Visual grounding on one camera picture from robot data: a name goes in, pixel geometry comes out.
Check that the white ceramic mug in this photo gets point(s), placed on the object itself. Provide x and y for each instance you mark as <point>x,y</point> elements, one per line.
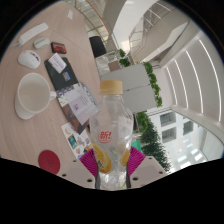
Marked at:
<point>33,95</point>

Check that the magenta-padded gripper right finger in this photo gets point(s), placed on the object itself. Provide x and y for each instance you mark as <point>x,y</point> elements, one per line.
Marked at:
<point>146,170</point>

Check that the printed brochure booklet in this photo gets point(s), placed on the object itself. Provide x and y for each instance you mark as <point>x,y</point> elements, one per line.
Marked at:
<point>78,105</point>

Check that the black office chair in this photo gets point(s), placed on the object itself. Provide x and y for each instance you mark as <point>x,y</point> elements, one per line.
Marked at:
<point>97,46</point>

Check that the white computer mouse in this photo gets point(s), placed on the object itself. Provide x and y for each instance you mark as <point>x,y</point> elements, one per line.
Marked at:
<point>29,59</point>

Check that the pale green computer mouse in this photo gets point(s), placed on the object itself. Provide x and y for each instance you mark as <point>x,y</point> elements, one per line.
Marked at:
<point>41,42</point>

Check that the white power strip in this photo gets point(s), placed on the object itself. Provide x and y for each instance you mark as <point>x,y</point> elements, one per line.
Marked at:
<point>33,33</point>

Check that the white planter box with plants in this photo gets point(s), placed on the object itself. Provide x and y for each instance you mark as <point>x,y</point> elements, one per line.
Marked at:
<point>130,86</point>

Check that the white paper sheet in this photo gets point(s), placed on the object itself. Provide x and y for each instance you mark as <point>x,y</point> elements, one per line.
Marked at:
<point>70,14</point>

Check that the clear lemon drink bottle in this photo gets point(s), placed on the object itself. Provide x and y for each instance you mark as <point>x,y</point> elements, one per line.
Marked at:
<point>111,133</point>

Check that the flat round red coaster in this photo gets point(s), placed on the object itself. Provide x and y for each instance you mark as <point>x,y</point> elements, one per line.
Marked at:
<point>49,161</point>

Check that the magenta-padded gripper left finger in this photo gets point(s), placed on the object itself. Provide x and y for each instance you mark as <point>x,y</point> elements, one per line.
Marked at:
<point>78,173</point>

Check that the green hedge plant row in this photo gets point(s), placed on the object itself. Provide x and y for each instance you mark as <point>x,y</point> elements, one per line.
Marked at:
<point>153,143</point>

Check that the black and red small box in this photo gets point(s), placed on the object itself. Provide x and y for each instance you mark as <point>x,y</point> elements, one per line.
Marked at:
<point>58,47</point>

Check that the white business card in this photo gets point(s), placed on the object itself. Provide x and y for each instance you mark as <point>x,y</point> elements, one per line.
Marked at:
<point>56,62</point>

